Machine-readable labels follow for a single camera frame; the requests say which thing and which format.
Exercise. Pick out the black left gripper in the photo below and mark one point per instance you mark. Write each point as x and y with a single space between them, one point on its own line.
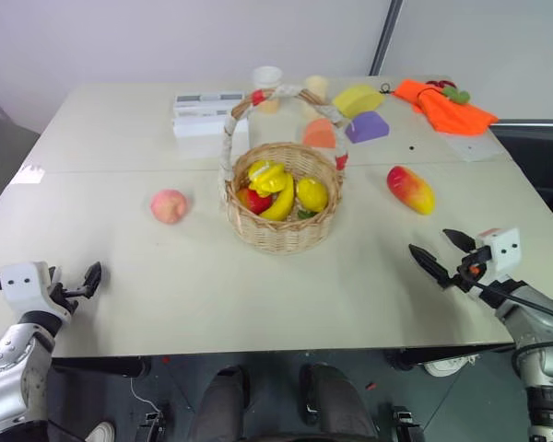
64 294

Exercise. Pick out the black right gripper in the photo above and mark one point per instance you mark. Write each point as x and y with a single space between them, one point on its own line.
472 269

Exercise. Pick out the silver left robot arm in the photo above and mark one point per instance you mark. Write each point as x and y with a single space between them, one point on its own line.
14 364

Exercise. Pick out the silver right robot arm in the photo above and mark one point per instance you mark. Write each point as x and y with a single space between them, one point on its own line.
541 350

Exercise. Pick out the green object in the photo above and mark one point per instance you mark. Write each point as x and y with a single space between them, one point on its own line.
305 214

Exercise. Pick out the large red yellow mango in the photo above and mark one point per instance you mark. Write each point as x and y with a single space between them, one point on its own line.
412 191

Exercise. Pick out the pink peach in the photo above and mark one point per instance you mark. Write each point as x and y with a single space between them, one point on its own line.
168 207

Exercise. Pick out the white shoe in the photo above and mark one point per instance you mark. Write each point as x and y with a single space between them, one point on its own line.
444 367
100 433

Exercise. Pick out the black side desk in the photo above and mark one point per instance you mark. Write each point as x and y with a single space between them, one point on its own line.
539 156

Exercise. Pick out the orange cloth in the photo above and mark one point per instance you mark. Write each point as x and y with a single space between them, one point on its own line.
447 112

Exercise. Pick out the yellow lemon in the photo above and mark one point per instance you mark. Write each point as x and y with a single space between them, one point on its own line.
312 194

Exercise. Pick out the purple foam block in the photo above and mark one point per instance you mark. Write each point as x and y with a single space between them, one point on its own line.
368 126

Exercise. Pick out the dark grey chair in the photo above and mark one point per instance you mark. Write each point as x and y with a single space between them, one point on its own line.
2 152

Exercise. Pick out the orange foam block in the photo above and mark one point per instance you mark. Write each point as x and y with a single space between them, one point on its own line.
320 134

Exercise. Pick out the yellow banana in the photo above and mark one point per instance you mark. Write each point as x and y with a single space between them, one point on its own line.
280 202

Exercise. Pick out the yellow foam block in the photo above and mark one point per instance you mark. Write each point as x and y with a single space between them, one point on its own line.
357 99

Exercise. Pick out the dark rounded shape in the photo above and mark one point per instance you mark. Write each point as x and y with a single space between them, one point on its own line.
336 405
223 405

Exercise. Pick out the red apple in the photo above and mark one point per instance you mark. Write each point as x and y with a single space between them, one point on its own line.
253 200

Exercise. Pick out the plain white box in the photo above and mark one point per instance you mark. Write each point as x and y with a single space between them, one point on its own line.
198 126

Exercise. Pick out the beige cylinder bottle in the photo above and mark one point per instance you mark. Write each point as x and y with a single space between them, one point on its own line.
317 87

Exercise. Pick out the white box with grey print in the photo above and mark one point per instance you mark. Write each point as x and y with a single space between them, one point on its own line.
203 103

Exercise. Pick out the white cup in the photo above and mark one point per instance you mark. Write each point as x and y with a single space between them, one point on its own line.
267 76

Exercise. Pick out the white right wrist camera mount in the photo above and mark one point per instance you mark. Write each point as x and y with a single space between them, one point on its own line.
502 251

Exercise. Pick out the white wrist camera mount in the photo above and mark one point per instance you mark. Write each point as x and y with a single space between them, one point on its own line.
502 251
25 285

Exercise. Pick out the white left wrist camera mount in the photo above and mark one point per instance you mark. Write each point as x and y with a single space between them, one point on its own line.
25 285

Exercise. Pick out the grey metal post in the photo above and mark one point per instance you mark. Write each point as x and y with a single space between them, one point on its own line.
386 37

